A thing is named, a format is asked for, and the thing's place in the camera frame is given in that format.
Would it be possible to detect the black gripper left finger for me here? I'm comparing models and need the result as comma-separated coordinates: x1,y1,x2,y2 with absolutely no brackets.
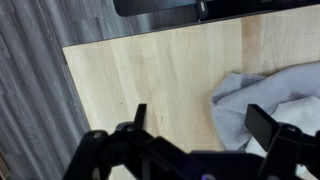
63,103,188,180

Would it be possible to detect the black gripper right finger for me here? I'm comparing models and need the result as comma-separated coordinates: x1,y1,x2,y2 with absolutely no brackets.
244,103,320,180

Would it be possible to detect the grey towel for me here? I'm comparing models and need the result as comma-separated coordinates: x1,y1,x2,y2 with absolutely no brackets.
209,62,320,153

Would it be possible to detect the whitish towel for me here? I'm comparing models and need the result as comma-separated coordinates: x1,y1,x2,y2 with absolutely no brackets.
245,95,320,178

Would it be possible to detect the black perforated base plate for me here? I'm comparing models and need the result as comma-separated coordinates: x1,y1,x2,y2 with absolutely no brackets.
112,0,320,18

